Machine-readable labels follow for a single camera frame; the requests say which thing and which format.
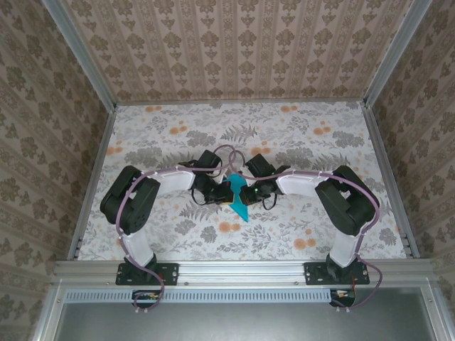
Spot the blue paper sheet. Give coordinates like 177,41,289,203
227,173,252,222

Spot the floral patterned table cover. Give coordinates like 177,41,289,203
76,102,410,262

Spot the grey metal panel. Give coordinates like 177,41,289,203
53,287,440,341

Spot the black controller board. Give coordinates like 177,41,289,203
329,288,357,308
132,289,160,309

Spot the long aluminium base rail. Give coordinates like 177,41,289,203
53,260,434,287

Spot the purple cable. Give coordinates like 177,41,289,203
228,149,383,310
116,144,247,315

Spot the thin aluminium edge rail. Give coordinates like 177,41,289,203
115,99,367,107

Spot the slotted grey cable duct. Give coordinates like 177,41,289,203
65,288,335,304

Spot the aluminium side rail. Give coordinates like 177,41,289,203
67,104,118,263
363,102,421,259

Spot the slanted aluminium frame post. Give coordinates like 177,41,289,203
363,0,433,107
41,0,118,112

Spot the aluminium frame profile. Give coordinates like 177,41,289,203
419,286,441,341
31,283,67,341

